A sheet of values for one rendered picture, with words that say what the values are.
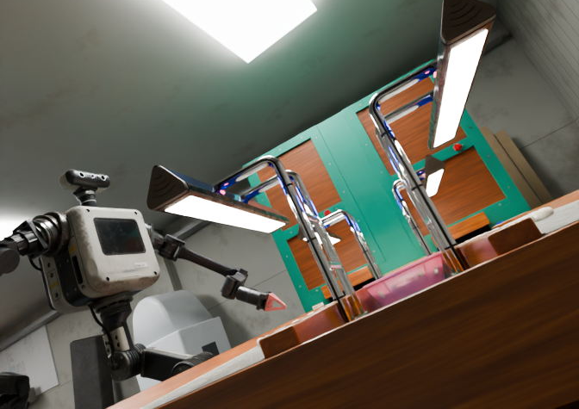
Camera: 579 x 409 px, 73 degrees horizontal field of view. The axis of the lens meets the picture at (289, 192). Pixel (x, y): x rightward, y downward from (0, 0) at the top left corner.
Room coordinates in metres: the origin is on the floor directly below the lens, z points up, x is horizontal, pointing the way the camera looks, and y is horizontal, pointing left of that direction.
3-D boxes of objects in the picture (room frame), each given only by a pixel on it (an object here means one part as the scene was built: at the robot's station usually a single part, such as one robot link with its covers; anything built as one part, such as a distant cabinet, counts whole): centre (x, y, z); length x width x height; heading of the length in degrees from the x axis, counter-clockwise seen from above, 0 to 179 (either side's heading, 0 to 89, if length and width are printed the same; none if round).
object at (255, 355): (1.48, 0.09, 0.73); 1.81 x 0.30 x 0.02; 168
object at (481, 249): (1.38, -0.40, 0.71); 1.81 x 0.05 x 0.11; 168
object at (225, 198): (0.94, 0.14, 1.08); 0.62 x 0.08 x 0.07; 168
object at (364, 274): (2.33, -0.08, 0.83); 0.30 x 0.06 x 0.07; 78
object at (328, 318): (1.44, -0.08, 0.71); 1.81 x 0.05 x 0.11; 168
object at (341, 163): (2.56, -0.51, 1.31); 1.36 x 0.55 x 0.95; 78
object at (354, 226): (1.87, -0.13, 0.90); 0.20 x 0.19 x 0.45; 168
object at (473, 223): (2.20, -0.75, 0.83); 0.30 x 0.06 x 0.07; 78
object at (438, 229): (0.84, -0.33, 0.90); 0.20 x 0.19 x 0.45; 168
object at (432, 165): (1.78, -0.60, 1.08); 0.62 x 0.08 x 0.07; 168
